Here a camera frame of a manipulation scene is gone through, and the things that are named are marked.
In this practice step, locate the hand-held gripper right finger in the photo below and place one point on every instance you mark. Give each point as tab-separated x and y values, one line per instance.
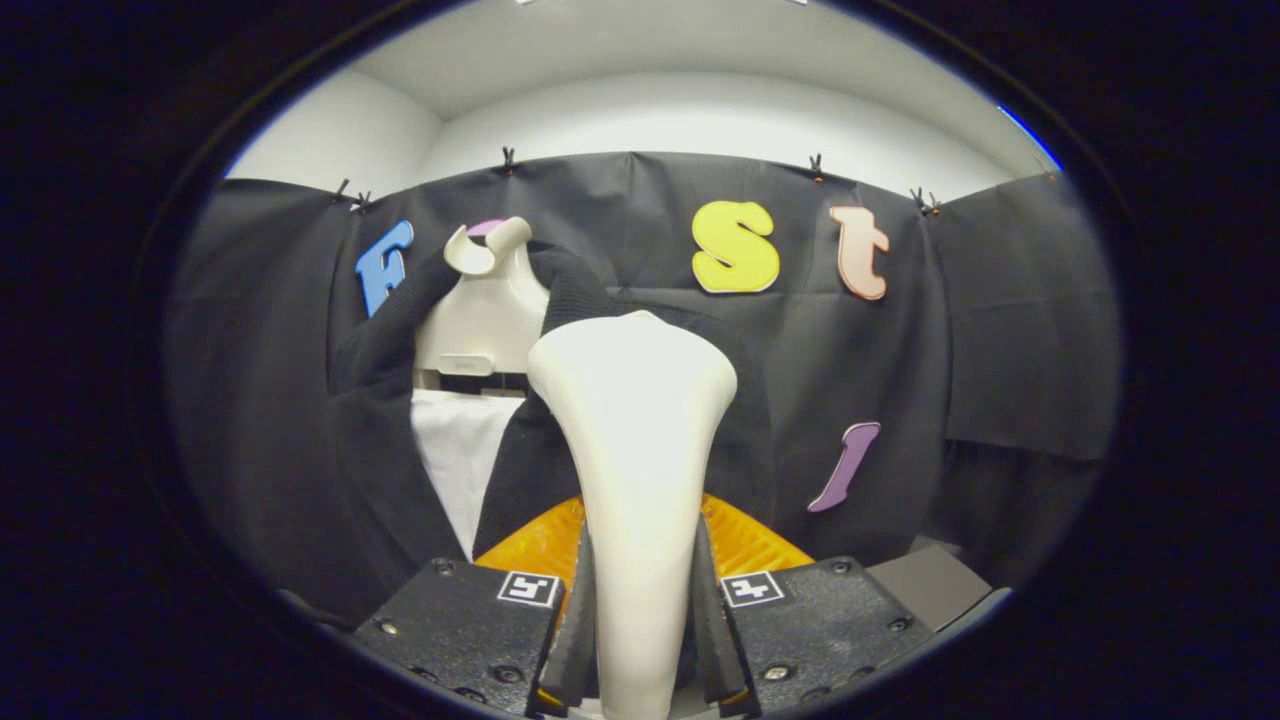
708	640

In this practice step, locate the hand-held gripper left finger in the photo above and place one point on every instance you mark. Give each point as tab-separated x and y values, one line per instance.
580	640

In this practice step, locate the white garment steamer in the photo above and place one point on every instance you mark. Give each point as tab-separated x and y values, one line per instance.
640	450

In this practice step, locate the black jacket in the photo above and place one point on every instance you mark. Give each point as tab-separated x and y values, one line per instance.
380	400

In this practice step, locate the grey cabinet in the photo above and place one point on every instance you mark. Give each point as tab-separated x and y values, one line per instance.
930	585

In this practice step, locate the black backdrop cloth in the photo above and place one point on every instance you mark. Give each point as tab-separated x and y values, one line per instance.
1000	330

